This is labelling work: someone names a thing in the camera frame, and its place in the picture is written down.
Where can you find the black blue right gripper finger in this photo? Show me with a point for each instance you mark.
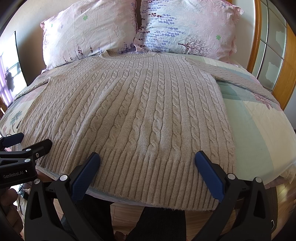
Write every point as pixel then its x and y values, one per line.
pixel 41 219
pixel 243 211

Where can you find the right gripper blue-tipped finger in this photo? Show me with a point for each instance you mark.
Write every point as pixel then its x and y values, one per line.
pixel 11 140

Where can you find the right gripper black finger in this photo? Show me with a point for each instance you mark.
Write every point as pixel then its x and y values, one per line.
pixel 36 151

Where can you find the pastel patchwork bed quilt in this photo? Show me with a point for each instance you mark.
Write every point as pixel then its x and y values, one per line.
pixel 264 139

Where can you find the dark trousers leg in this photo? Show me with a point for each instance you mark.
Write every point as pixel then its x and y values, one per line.
pixel 160 224

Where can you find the pink floral left pillow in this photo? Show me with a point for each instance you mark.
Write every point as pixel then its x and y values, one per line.
pixel 88 28

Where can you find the pink floral pillow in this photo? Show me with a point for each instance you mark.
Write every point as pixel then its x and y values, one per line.
pixel 202 28
pixel 88 28

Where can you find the frosted glass wardrobe door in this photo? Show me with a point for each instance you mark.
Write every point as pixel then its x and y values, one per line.
pixel 272 45

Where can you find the pink floral right pillow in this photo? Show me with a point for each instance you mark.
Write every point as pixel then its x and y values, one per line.
pixel 202 28

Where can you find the beige cable-knit sweater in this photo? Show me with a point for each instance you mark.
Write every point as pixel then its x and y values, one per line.
pixel 146 115

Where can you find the wooden headboard frame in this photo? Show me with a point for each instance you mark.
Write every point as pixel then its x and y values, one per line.
pixel 247 40

